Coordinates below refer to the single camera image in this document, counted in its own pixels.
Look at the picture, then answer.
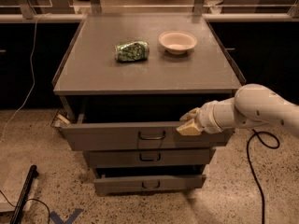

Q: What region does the white paper bowl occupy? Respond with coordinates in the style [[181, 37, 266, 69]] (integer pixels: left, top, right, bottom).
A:
[[158, 31, 197, 55]]

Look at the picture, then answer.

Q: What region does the grey drawer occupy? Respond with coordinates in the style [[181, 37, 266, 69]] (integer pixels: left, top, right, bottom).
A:
[[93, 175, 206, 195], [61, 96, 235, 152], [83, 148, 215, 168]]

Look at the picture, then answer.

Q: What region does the grey top drawer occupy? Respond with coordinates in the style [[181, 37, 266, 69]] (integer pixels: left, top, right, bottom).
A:
[[61, 96, 235, 152]]

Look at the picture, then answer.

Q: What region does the grey metal drawer cabinet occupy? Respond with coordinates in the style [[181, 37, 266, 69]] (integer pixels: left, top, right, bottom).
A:
[[54, 13, 246, 195]]

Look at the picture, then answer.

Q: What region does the grey middle drawer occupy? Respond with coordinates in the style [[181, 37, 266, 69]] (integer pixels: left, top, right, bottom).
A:
[[83, 148, 215, 168]]

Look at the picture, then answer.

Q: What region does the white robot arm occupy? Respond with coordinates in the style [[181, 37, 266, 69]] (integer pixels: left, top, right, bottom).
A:
[[177, 84, 299, 137]]

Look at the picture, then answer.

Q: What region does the grey bottom drawer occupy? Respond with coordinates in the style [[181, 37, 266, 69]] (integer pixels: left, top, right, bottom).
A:
[[93, 175, 206, 195]]

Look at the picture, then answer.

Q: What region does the thin black floor wire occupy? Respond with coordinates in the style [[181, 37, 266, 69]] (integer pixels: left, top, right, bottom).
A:
[[0, 189, 51, 224]]

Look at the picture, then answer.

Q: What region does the crushed green soda can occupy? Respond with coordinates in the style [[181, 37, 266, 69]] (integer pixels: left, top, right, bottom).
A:
[[115, 40, 150, 63]]

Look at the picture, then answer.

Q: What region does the wire basket behind cabinet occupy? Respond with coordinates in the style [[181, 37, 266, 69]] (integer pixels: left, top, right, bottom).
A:
[[50, 109, 71, 129]]

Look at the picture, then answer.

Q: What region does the long dark lab bench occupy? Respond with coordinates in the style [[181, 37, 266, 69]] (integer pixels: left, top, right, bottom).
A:
[[0, 12, 299, 110]]

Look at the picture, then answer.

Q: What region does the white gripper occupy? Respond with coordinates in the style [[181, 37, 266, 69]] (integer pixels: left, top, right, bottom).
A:
[[177, 101, 222, 136]]

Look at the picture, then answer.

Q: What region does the white hanging cable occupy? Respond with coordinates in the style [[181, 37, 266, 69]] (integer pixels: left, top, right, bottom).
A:
[[0, 13, 48, 142]]

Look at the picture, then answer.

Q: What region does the blue tape cross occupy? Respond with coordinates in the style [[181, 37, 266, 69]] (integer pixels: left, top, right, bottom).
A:
[[50, 207, 84, 224]]

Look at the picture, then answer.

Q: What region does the black bar on floor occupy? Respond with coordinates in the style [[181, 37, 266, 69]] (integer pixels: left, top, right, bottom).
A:
[[9, 165, 38, 224]]

